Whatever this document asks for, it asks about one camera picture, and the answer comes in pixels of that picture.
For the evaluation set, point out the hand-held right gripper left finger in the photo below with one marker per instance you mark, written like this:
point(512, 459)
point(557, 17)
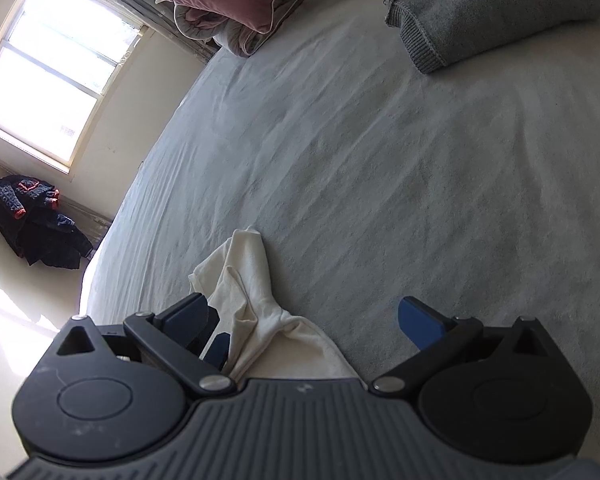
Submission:
point(187, 322)

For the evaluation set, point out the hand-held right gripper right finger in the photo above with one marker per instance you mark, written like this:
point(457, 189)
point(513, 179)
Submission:
point(422, 322)

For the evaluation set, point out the white printed sweatshirt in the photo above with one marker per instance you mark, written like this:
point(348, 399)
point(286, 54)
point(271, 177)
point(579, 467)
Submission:
point(250, 300)

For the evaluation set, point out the bed with grey sheet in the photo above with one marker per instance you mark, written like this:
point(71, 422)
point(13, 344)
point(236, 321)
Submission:
point(380, 185)

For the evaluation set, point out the dark hanging jacket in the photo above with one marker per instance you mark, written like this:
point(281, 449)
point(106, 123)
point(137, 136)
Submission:
point(35, 225)

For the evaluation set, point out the window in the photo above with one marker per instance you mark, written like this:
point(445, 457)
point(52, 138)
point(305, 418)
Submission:
point(45, 75)

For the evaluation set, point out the folded grey quilt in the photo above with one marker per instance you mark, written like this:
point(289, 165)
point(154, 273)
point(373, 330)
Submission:
point(242, 37)

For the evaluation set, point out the grey patterned curtain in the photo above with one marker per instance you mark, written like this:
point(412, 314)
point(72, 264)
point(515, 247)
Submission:
point(147, 16)

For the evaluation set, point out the grey knitted sweater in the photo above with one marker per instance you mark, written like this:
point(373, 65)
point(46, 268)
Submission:
point(480, 10)

